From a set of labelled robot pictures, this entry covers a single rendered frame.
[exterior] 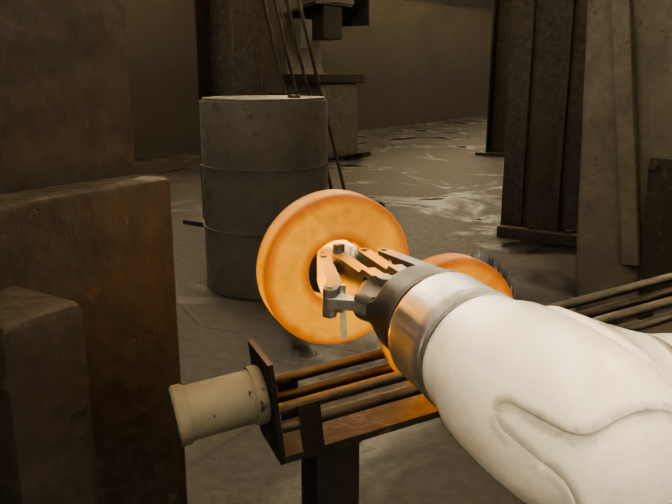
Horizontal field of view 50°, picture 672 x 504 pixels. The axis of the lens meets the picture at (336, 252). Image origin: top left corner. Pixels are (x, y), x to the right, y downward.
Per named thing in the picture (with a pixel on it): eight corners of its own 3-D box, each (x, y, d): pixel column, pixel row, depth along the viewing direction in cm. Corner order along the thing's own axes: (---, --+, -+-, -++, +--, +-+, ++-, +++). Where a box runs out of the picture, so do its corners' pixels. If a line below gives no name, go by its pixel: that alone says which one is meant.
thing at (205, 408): (173, 430, 73) (163, 376, 71) (258, 407, 76) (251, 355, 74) (183, 459, 67) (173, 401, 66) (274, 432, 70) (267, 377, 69)
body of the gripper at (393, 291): (384, 380, 53) (337, 333, 61) (482, 362, 56) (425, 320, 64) (387, 284, 51) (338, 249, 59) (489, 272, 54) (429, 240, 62)
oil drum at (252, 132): (179, 288, 338) (168, 94, 317) (259, 261, 387) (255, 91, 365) (279, 310, 307) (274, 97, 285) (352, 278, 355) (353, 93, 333)
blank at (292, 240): (248, 199, 69) (257, 207, 66) (393, 179, 74) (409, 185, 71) (262, 347, 73) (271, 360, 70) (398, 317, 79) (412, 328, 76)
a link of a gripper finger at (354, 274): (396, 322, 59) (380, 325, 59) (341, 281, 69) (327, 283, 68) (398, 278, 58) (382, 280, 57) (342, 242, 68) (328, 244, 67)
